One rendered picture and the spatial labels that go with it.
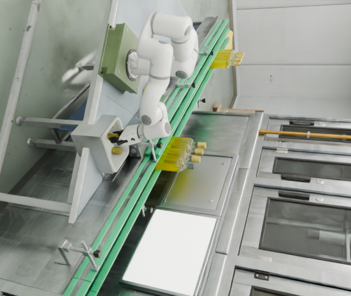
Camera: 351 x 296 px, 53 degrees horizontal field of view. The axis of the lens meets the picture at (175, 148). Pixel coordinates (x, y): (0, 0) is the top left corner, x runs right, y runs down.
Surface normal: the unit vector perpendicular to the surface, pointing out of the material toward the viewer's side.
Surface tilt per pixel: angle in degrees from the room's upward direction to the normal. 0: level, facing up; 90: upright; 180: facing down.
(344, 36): 90
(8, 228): 90
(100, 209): 90
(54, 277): 90
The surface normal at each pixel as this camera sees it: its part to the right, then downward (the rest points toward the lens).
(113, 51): -0.32, -0.22
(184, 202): -0.15, -0.78
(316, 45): -0.32, 0.62
